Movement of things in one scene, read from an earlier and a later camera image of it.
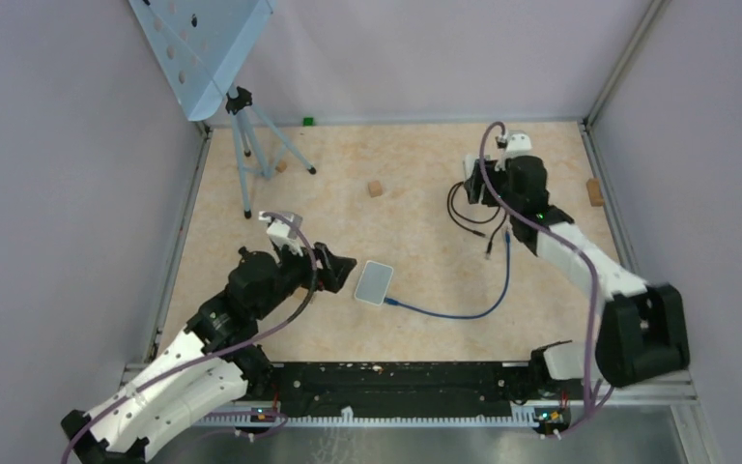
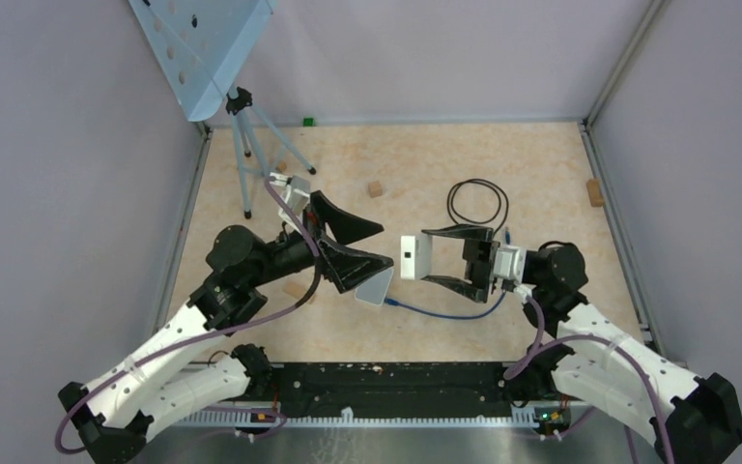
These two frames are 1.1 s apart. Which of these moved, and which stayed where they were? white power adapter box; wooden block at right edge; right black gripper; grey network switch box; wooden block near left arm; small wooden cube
Moved: white power adapter box; right black gripper
Stayed: wooden block at right edge; small wooden cube; wooden block near left arm; grey network switch box
